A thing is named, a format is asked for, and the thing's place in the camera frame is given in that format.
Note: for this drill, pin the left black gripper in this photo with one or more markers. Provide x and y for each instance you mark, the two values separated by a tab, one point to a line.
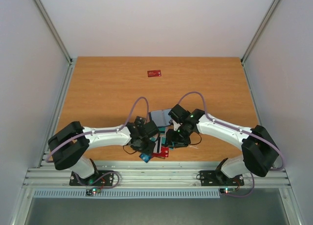
149	150

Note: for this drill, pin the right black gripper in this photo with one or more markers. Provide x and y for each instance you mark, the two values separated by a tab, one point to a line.
178	140

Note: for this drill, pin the blue card with chip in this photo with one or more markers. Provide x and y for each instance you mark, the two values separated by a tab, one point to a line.
146	158

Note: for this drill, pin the navy blue card holder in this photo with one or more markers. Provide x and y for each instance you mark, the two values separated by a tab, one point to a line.
161	117

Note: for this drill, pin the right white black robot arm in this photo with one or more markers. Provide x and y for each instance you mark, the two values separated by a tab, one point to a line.
259	151

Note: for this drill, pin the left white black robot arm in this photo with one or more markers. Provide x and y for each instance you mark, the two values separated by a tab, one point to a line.
67	147

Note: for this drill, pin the teal card middle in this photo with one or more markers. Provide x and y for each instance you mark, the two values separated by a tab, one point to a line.
170	145

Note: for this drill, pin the white card under teal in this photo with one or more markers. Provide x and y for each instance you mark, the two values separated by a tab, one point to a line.
158	145

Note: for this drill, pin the red card with chip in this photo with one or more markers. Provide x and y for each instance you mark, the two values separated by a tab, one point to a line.
164	153

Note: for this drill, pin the lone red card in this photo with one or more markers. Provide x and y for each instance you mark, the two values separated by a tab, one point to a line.
154	73

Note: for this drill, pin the left circuit board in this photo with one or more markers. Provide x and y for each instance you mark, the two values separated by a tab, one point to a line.
94	191

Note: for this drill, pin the circuit board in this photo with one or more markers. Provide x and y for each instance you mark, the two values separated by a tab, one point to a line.
228	190
94	191

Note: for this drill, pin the right circuit board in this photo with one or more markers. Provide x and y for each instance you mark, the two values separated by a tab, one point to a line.
228	190

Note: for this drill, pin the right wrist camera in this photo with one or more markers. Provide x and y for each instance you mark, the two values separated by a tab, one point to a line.
176	126

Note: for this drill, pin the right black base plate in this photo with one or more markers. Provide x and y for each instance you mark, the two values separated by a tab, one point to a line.
210	178

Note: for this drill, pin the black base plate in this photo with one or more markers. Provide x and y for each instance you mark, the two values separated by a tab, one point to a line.
102	178
210	178

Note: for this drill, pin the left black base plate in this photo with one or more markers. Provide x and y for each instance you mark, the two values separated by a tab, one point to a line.
102	178

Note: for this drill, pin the grey slotted cable duct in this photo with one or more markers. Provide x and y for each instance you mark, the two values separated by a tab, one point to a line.
128	193

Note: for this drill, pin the aluminium rail frame front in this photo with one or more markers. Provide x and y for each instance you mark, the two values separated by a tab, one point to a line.
154	174

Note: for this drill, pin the right aluminium corner post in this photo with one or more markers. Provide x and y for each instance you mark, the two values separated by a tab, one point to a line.
262	26

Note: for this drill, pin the aluminium corner post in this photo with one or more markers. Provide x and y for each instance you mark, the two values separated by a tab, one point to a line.
40	6
262	26

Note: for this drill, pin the left aluminium corner post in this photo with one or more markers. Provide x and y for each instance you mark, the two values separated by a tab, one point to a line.
40	6

